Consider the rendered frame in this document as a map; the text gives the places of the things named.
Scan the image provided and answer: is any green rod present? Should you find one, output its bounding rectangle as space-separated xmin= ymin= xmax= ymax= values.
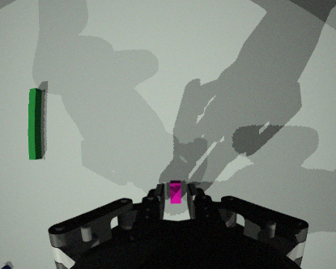
xmin=28 ymin=88 xmax=42 ymax=160

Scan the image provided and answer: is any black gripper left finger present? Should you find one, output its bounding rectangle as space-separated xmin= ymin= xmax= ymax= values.
xmin=48 ymin=184 xmax=165 ymax=269

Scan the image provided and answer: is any magenta rod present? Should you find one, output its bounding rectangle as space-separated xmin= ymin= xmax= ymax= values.
xmin=170 ymin=181 xmax=181 ymax=203

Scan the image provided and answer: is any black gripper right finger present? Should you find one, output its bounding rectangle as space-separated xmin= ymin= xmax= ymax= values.
xmin=187 ymin=183 xmax=308 ymax=266

